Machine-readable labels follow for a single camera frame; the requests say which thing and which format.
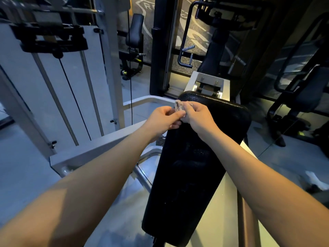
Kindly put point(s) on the person's right hand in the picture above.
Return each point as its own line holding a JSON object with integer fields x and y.
{"x": 200, "y": 120}

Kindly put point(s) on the person's left hand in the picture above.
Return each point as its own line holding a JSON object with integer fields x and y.
{"x": 162, "y": 120}

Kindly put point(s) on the beige cleaning cloth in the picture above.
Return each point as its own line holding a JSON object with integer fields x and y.
{"x": 179, "y": 105}

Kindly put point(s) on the black padded backrest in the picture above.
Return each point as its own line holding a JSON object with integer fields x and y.
{"x": 190, "y": 172}

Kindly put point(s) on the person's left forearm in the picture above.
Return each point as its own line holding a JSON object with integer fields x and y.
{"x": 77, "y": 190}

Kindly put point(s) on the person's right forearm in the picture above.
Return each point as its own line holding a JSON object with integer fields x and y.
{"x": 270, "y": 182}

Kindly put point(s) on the black pillar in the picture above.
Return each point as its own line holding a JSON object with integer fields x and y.
{"x": 159, "y": 48}

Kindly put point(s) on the chrome guide rod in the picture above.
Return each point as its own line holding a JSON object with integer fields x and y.
{"x": 91, "y": 93}
{"x": 55, "y": 99}

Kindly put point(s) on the black seated gym machine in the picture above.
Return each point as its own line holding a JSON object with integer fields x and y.
{"x": 135, "y": 28}

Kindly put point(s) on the white cloth bundle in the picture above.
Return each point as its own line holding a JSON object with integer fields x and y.
{"x": 314, "y": 178}

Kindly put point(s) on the black weight stack carriage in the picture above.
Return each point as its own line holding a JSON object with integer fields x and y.
{"x": 51, "y": 43}

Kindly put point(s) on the grey gym machine frame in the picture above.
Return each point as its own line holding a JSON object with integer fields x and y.
{"x": 28, "y": 87}

